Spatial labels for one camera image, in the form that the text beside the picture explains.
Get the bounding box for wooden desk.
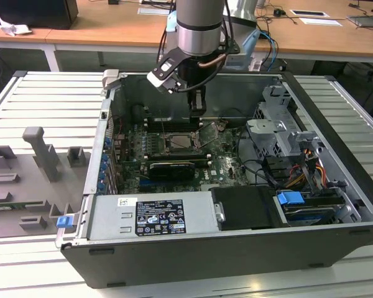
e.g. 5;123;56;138
0;0;373;72

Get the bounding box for orange yellow wire bundle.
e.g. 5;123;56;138
287;148;327;190

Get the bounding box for green motherboard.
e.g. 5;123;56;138
111;119;252;193

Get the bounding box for black framed desk cable panel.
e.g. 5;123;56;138
290;9;330;18

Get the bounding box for silver metal disk bay cage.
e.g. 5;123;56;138
245;85;323;158

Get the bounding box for metal socket cover frame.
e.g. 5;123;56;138
194;122;221;148

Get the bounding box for grey parts rack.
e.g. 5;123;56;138
0;126;93;240

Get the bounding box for grey case release latch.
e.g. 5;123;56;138
101;68;121;91

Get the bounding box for black plastic air shroud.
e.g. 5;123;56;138
210;184;288;232

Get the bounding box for black monitor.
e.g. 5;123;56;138
0;0;79;30

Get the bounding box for grey power supply with label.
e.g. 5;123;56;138
86;191;226;242

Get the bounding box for blue expansion slot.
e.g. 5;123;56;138
139;176;175;192

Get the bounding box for clear flat tray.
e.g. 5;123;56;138
346;14;373;31

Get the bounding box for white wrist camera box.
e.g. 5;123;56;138
146;55;183;94

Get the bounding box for black internal cable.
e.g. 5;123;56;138
237;127;280;190

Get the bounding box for blue disk carrier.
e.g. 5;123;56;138
275;191;339;226

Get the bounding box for blue plastic case latch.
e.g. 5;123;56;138
56;215;74;230

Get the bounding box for black graphics card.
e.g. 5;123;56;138
148;160;196;183

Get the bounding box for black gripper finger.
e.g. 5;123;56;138
187;86;208;119

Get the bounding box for white paper sheet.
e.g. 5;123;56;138
299;17;344;27

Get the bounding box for black open PC case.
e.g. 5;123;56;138
55;70;373;289

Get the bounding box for blue cable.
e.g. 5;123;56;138
257;29;280;74

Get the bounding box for CPU socket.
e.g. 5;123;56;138
160;132;203;155

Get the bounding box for crumpled white paper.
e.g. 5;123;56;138
0;17;32;37

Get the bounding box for white desk cable panel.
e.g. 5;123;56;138
137;6;170;16

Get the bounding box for RAM slot white clips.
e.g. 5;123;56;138
147;152;212;159
145;122;205;127
147;158;212;166
145;117;190;122

